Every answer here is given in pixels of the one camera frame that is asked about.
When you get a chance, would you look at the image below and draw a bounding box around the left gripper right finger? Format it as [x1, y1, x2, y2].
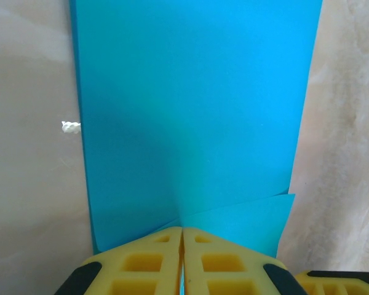
[183, 226, 301, 295]

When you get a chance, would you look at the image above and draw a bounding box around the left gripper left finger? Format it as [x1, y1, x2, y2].
[54, 226, 184, 295]

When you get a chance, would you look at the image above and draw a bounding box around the blue paper sheet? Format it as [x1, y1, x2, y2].
[68, 0, 323, 295]

